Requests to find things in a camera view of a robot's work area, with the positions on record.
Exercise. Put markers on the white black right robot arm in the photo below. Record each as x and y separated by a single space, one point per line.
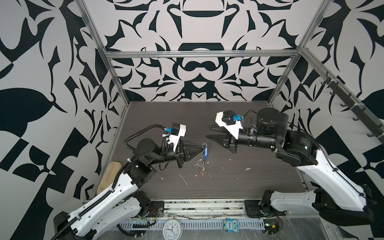
337 199

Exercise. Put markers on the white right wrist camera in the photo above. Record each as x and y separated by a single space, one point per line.
231 122

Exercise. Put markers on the white slotted cable duct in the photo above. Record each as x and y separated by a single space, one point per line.
205 224

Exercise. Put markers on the blue owl figure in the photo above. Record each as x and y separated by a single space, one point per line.
231 225

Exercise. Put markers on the black wall hook rail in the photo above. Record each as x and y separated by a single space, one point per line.
352 103

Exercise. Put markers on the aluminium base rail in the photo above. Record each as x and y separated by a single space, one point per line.
198 207

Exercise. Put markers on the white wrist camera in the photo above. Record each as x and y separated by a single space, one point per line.
174 134
231 122

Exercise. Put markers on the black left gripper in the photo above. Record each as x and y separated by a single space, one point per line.
183 153

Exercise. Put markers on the small electronics board right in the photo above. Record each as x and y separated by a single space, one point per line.
273 225

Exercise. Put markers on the small electronics board left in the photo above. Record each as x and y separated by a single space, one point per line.
143 224

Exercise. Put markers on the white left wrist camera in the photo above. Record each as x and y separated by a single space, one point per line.
174 134

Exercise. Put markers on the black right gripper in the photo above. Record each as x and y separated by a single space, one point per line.
227 140

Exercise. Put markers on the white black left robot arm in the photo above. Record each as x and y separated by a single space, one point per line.
123 199

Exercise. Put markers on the beige wooden brush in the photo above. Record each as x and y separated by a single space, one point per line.
109 176

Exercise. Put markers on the round white analog clock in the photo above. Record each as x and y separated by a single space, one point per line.
172 230

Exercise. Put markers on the blue key tag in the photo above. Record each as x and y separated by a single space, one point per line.
205 153

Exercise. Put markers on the small electronics board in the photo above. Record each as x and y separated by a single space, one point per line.
143 224
273 225

